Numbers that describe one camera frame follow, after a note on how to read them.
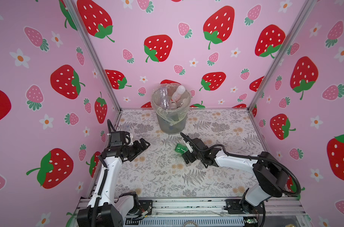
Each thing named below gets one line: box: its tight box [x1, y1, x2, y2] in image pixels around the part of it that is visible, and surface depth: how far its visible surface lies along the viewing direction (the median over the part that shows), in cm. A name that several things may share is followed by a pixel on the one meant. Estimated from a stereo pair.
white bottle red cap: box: [171, 85, 186, 102], surface depth 96 cm
